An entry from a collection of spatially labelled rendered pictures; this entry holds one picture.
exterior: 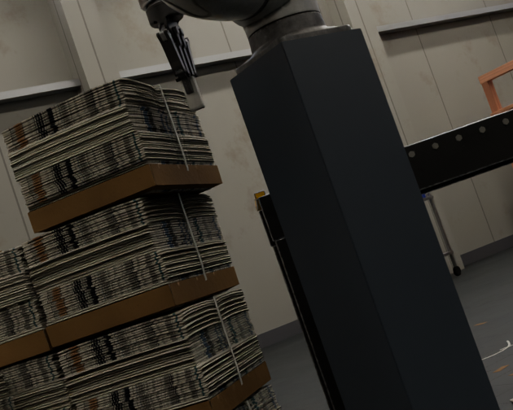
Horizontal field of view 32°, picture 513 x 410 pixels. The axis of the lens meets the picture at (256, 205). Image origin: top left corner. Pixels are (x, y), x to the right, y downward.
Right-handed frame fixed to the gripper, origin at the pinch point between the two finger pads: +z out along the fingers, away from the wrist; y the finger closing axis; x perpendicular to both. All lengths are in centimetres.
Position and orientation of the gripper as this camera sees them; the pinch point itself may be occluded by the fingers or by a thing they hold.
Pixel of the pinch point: (192, 93)
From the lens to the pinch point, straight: 190.5
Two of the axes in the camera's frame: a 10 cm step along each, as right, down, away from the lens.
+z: 3.3, 9.4, -0.7
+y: -3.0, 0.3, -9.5
